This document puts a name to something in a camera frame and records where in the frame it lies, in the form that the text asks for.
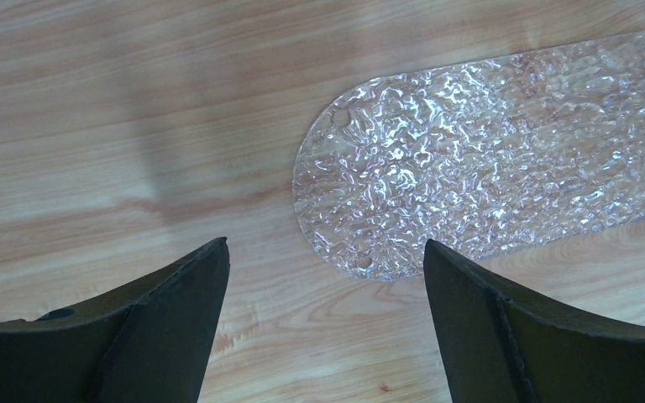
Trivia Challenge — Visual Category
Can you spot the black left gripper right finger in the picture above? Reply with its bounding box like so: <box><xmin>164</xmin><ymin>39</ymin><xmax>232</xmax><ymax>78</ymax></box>
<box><xmin>423</xmin><ymin>240</ymin><xmax>645</xmax><ymax>402</ymax></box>

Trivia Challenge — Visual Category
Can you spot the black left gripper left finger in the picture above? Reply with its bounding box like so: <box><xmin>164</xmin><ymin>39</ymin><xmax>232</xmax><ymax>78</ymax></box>
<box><xmin>0</xmin><ymin>238</ymin><xmax>230</xmax><ymax>402</ymax></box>

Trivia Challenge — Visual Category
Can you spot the clear textured acrylic tray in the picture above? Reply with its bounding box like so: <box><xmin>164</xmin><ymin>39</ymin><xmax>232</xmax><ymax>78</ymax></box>
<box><xmin>292</xmin><ymin>30</ymin><xmax>645</xmax><ymax>281</ymax></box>

